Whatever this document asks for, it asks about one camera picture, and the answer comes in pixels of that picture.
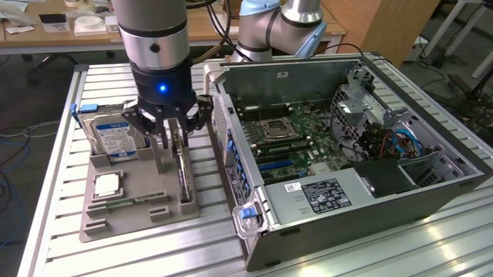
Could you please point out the metal CPU socket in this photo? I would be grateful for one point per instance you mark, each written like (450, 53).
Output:
(277, 128)

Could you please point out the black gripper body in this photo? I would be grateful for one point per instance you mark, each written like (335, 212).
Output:
(163, 89)

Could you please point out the hard disk with blue caddy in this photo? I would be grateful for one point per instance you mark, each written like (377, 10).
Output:
(111, 135)

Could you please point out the silver chipset heatsink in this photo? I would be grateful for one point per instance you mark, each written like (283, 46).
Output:
(319, 168)

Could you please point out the blue case latch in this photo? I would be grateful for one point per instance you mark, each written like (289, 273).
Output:
(247, 215)

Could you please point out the clear plastic bag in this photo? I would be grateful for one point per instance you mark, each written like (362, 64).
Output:
(15, 17)

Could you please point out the metal disk bay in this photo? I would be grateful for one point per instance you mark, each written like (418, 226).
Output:
(432, 161)

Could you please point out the white box with round dish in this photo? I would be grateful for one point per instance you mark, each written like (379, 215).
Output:
(90, 26)

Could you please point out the perforated metal drive cage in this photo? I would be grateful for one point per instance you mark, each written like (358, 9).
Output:
(349, 112)

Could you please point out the long black expansion slot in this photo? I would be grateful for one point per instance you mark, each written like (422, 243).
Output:
(271, 158)

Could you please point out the green motherboard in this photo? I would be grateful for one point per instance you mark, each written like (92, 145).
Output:
(319, 135)

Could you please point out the dark grey open PC case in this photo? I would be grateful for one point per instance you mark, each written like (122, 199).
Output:
(346, 231)

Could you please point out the thin metal locking lever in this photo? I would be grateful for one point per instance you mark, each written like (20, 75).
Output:
(261, 111)

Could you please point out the white box with black lid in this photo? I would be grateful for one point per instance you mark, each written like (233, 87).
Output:
(55, 24)

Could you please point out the silver CPU chip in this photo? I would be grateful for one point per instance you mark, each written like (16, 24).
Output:
(107, 184)

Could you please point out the grey power supply unit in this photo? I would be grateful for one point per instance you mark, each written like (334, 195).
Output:
(285, 207)

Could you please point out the black office chair base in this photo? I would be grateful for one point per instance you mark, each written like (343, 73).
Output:
(41, 62)

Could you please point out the black RAM slot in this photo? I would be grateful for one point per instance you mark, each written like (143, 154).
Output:
(266, 115)
(263, 108)
(265, 112)
(262, 104)

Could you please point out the white labelled box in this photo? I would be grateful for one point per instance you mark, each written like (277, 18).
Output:
(111, 26)

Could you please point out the green RAM stick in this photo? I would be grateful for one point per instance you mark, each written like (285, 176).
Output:
(127, 201)
(285, 146)

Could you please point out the black Nvidia graphics card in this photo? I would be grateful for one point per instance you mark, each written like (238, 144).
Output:
(183, 173)

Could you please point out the grey plastic parts rack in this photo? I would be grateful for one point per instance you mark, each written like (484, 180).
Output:
(142, 213)

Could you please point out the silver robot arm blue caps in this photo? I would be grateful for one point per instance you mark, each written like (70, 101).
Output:
(154, 29)

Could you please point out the white table frame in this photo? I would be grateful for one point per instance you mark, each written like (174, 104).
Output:
(456, 23)

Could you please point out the wooden desk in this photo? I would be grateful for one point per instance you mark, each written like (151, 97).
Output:
(58, 40)

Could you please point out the white paper card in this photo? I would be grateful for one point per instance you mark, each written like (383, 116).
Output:
(19, 29)

